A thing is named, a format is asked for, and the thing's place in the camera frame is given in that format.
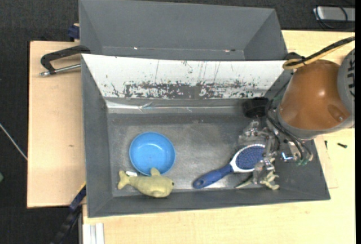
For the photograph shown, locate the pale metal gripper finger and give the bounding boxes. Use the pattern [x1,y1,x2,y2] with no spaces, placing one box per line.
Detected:
[253,158,276,183]
[239,121,267,145]

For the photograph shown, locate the pale green toy animal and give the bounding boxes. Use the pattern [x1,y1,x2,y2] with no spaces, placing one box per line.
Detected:
[235,171,280,190]

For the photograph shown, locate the blue and white hairbrush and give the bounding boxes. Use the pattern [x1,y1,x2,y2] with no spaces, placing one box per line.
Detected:
[192,143,267,189]

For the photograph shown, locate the grey metal bin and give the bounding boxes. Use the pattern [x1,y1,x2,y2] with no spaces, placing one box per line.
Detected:
[78,0,331,218]

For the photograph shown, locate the blue bowl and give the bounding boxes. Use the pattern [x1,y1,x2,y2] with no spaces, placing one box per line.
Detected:
[129,131,176,176]

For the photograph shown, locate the yellow-green toy fish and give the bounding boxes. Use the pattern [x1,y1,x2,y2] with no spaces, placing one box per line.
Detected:
[117,167,175,198]

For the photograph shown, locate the pale wood flat board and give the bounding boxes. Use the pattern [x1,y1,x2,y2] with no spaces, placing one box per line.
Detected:
[27,39,88,209]

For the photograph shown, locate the black cylinder on white bracket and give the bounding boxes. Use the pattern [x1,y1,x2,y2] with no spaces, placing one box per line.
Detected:
[241,97,271,120]

